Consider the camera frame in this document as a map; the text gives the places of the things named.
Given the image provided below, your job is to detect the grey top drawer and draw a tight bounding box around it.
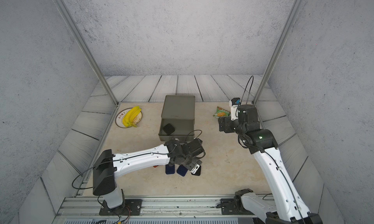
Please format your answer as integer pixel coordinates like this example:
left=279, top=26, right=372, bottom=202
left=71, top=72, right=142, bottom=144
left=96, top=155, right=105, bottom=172
left=158, top=94, right=196, bottom=143

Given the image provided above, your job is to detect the left aluminium frame post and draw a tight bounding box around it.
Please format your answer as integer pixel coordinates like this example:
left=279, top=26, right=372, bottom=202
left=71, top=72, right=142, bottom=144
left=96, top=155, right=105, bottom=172
left=53, top=0, right=119, bottom=106

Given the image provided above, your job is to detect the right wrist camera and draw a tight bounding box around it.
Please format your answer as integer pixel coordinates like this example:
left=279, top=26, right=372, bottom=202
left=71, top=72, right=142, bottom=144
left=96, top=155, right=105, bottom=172
left=229, top=97, right=241, bottom=121

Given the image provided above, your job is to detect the patterned round plate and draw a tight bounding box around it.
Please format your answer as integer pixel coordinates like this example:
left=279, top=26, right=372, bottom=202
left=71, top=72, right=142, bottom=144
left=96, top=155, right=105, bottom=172
left=115, top=106, right=143, bottom=128

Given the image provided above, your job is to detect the green snack packet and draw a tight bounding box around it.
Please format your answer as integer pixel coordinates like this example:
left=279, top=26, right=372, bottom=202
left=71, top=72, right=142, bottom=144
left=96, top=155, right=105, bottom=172
left=213, top=107, right=231, bottom=118

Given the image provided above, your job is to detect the right aluminium frame post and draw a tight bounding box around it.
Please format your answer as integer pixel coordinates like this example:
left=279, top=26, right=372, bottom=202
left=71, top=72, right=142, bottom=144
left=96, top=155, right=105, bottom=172
left=253, top=0, right=304, bottom=105

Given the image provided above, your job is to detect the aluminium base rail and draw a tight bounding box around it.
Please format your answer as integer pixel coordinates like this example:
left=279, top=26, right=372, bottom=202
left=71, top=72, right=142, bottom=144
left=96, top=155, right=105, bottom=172
left=53, top=194, right=275, bottom=224

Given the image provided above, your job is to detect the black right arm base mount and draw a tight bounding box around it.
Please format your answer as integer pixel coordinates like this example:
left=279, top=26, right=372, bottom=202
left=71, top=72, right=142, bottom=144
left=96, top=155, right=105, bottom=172
left=215, top=189, right=253, bottom=215

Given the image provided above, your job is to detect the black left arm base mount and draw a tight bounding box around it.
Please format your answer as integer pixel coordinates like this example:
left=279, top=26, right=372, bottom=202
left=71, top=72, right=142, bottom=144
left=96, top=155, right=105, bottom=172
left=99, top=189, right=143, bottom=217

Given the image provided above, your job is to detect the black brooch box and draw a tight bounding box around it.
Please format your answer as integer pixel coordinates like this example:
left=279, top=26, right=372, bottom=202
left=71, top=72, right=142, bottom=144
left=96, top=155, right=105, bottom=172
left=191, top=166, right=202, bottom=176
left=163, top=123, right=175, bottom=135

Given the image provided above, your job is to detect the blue brooch box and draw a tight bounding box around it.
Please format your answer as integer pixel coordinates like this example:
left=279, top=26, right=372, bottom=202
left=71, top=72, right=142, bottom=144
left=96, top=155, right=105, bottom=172
left=176, top=165, right=189, bottom=177
left=165, top=165, right=175, bottom=175

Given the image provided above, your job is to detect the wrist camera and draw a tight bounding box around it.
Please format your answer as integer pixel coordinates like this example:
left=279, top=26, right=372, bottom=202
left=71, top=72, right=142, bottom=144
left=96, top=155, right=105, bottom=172
left=229, top=97, right=241, bottom=121
left=191, top=164, right=201, bottom=174

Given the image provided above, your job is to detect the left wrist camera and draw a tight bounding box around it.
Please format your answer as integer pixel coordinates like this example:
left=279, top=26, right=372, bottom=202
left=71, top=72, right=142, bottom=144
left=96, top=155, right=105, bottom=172
left=191, top=164, right=201, bottom=174

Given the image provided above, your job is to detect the three-tier drawer cabinet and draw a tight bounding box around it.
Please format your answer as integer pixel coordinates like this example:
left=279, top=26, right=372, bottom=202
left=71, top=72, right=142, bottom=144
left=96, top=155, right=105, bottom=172
left=158, top=94, right=196, bottom=143

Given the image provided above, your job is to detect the yellow toy banana bunch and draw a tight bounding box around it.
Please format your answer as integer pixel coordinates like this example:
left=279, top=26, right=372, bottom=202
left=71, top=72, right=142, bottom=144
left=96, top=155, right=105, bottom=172
left=122, top=106, right=142, bottom=127

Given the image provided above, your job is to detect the aluminium frame post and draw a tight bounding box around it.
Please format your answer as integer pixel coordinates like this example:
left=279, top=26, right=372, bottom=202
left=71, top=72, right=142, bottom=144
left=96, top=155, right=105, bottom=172
left=253, top=0, right=304, bottom=105
left=53, top=0, right=119, bottom=106

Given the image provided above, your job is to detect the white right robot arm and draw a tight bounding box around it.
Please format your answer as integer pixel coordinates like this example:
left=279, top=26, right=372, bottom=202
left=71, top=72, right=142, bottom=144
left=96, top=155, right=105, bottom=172
left=219, top=103, right=322, bottom=224

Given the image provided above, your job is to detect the black brooch box front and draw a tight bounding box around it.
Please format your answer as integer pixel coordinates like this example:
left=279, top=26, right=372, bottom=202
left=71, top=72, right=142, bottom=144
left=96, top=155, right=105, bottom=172
left=191, top=166, right=202, bottom=176

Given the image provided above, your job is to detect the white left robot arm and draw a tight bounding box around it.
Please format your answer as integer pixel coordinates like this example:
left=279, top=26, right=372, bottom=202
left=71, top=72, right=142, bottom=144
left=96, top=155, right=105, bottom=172
left=93, top=138, right=206, bottom=209

